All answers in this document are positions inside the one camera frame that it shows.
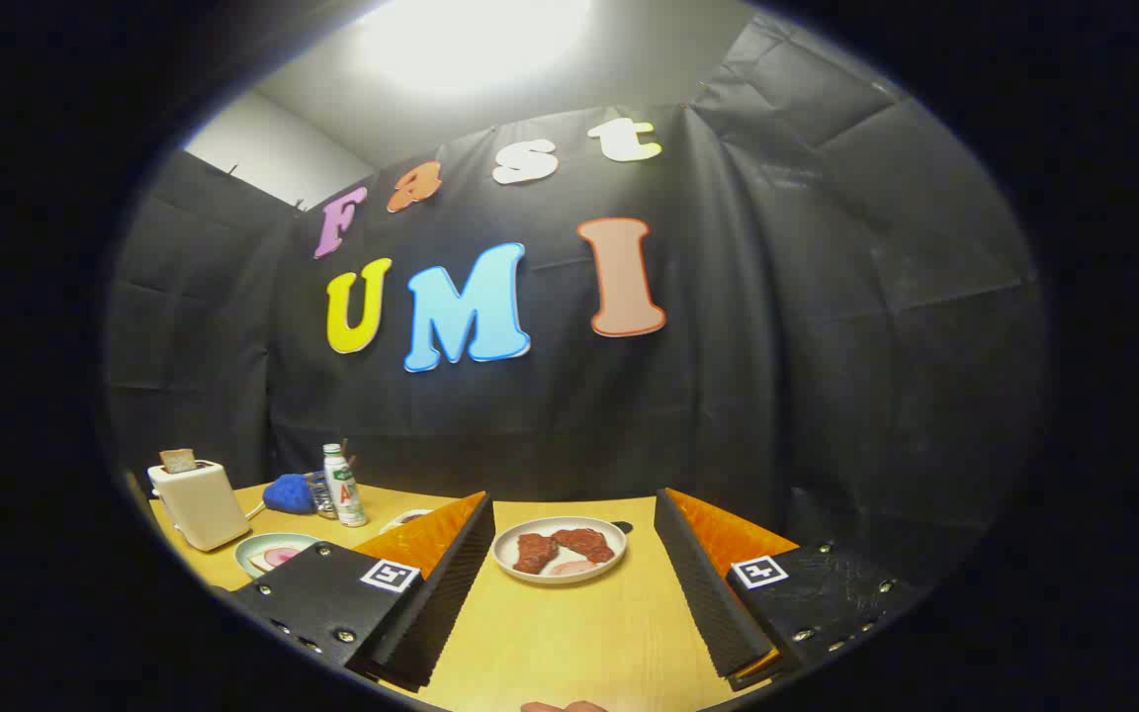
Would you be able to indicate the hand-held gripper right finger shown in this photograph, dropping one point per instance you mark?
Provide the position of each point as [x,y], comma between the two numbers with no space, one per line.
[708,593]

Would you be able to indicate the white round bowl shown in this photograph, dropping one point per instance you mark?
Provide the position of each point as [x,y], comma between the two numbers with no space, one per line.
[569,524]

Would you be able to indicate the blue cloth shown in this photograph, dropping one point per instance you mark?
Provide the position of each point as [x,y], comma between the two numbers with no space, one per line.
[288,494]

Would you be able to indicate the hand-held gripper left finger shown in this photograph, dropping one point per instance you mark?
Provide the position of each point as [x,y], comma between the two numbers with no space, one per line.
[451,603]

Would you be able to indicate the white toaster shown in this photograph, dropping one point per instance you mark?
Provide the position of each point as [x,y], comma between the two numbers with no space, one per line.
[199,504]

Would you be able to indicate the black backdrop cloth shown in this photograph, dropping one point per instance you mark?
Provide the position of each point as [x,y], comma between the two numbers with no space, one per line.
[777,396]

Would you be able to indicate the brown meat piece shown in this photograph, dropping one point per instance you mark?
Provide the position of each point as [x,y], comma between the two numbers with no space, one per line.
[533,554]
[584,544]

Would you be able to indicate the toasted bread slice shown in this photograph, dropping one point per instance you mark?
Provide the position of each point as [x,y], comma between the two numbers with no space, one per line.
[178,460]

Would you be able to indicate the ceiling light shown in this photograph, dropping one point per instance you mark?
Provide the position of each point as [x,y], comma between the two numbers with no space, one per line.
[471,40]

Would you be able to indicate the pale green plate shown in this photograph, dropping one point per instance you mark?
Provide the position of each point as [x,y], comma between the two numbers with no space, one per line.
[251,546]

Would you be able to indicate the pink ham slice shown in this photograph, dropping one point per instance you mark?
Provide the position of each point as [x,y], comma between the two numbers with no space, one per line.
[279,557]

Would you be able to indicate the white bottle with green cap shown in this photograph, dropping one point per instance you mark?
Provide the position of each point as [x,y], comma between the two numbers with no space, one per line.
[345,494]

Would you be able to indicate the pink sausage slice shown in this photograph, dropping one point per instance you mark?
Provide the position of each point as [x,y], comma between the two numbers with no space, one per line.
[569,569]

